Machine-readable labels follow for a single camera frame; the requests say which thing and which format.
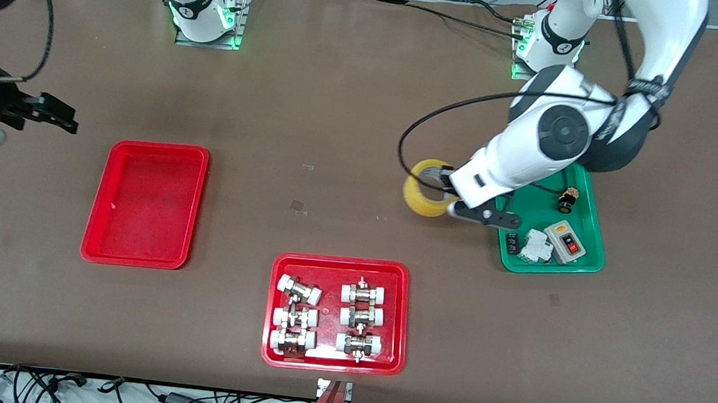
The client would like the yellowish clear tape roll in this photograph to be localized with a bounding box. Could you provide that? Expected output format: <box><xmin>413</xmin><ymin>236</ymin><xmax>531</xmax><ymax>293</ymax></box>
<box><xmin>401</xmin><ymin>157</ymin><xmax>463</xmax><ymax>220</ymax></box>

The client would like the green plastic tray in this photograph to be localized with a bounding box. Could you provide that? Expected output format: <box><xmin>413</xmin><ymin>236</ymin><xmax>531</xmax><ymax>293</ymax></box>
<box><xmin>488</xmin><ymin>156</ymin><xmax>613</xmax><ymax>280</ymax></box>

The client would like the red plastic tray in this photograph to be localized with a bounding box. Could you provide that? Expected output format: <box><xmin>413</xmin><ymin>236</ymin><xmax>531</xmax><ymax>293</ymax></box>
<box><xmin>259</xmin><ymin>251</ymin><xmax>414</xmax><ymax>378</ymax></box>
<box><xmin>79</xmin><ymin>137</ymin><xmax>211</xmax><ymax>272</ymax></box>

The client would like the white circuit breaker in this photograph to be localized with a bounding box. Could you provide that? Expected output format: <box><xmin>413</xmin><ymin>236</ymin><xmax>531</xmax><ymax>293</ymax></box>
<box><xmin>516</xmin><ymin>228</ymin><xmax>554</xmax><ymax>266</ymax></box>

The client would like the metal fitting with white caps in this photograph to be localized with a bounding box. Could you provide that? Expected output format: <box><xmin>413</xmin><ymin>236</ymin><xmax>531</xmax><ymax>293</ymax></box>
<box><xmin>340</xmin><ymin>275</ymin><xmax>390</xmax><ymax>307</ymax></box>
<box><xmin>268</xmin><ymin>327</ymin><xmax>318</xmax><ymax>356</ymax></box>
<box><xmin>271</xmin><ymin>304</ymin><xmax>320</xmax><ymax>331</ymax></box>
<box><xmin>333</xmin><ymin>330</ymin><xmax>385</xmax><ymax>365</ymax></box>
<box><xmin>276</xmin><ymin>273</ymin><xmax>324</xmax><ymax>307</ymax></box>
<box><xmin>339</xmin><ymin>304</ymin><xmax>386</xmax><ymax>331</ymax></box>

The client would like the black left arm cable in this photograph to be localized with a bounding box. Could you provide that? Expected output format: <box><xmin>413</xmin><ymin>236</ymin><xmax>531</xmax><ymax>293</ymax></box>
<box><xmin>394</xmin><ymin>80</ymin><xmax>621</xmax><ymax>209</ymax></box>

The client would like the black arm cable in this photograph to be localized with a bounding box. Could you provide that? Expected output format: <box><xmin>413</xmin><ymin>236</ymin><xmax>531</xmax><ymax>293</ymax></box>
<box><xmin>394</xmin><ymin>80</ymin><xmax>621</xmax><ymax>209</ymax></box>
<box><xmin>0</xmin><ymin>0</ymin><xmax>56</xmax><ymax>86</ymax></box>

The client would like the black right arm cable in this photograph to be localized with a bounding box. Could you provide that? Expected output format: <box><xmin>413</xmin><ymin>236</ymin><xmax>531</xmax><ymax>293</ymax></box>
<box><xmin>0</xmin><ymin>0</ymin><xmax>56</xmax><ymax>86</ymax></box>

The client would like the grey on-off switch box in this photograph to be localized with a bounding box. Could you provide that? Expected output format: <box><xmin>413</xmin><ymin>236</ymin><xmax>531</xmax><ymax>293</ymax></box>
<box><xmin>540</xmin><ymin>219</ymin><xmax>590</xmax><ymax>267</ymax></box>

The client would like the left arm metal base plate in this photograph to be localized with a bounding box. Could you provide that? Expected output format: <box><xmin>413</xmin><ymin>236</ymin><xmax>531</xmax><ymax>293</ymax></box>
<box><xmin>508</xmin><ymin>12</ymin><xmax>544</xmax><ymax>83</ymax></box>

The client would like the black cable on table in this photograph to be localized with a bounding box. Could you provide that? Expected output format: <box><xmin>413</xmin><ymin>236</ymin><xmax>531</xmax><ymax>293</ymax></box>
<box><xmin>404</xmin><ymin>0</ymin><xmax>528</xmax><ymax>40</ymax></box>

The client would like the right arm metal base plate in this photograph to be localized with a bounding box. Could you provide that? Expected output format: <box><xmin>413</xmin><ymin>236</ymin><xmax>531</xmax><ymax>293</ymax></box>
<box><xmin>174</xmin><ymin>0</ymin><xmax>252</xmax><ymax>51</ymax></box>

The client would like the black left arm cable strap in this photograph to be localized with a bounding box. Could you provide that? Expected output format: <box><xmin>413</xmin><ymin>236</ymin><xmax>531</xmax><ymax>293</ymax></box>
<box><xmin>623</xmin><ymin>73</ymin><xmax>672</xmax><ymax>103</ymax></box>

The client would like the black floor cable bundle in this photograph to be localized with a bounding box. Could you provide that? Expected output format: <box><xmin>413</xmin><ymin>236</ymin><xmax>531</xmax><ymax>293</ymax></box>
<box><xmin>0</xmin><ymin>362</ymin><xmax>294</xmax><ymax>403</ymax></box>

